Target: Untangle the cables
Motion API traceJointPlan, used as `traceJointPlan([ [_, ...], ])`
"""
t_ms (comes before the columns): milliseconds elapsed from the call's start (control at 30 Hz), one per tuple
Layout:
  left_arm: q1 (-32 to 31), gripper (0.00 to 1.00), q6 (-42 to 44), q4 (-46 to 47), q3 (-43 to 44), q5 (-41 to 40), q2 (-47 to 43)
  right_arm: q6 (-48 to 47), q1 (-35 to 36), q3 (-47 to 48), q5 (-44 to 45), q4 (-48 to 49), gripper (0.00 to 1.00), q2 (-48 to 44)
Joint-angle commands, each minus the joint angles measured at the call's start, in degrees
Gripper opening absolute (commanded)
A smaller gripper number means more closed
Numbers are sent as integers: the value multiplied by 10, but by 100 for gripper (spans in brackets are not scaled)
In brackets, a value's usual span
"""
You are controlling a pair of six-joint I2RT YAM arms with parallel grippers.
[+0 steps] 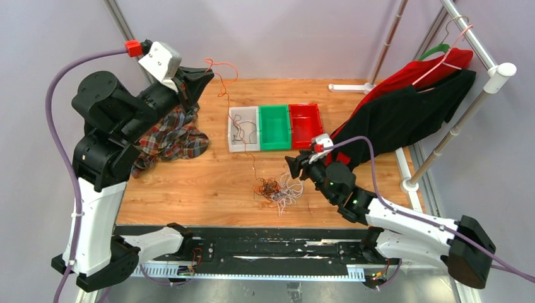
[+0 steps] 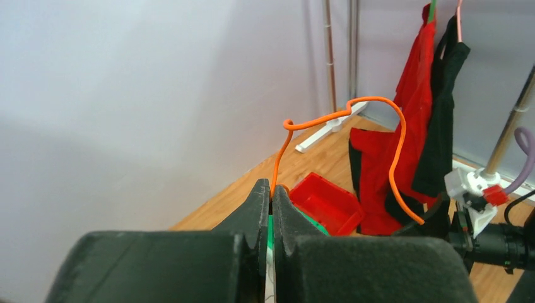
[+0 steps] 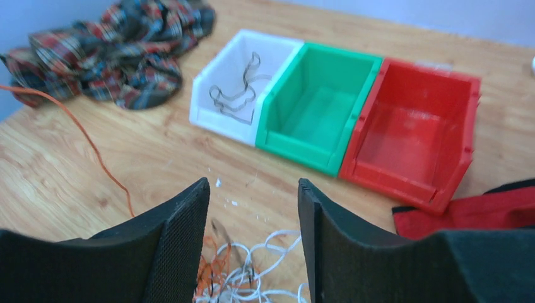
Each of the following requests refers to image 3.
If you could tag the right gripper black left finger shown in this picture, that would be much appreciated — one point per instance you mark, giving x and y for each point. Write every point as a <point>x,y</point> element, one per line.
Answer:
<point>153,257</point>

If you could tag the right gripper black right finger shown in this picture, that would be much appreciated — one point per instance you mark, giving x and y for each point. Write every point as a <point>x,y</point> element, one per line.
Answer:
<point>351,260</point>

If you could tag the red bin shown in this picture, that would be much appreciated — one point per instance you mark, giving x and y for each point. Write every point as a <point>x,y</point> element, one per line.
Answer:
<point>413,140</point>

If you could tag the green bin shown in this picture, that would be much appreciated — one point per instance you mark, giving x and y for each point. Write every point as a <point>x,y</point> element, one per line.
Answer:
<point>309,114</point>

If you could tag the white bin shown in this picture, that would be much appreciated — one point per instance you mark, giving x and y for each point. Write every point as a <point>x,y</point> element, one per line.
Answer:
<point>227,95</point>

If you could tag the red garment on hanger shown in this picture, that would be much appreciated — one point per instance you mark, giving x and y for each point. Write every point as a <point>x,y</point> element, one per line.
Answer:
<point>510,206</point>

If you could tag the plaid cloth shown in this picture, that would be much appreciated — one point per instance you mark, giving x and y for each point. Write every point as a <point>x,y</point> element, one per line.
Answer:
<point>129,57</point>

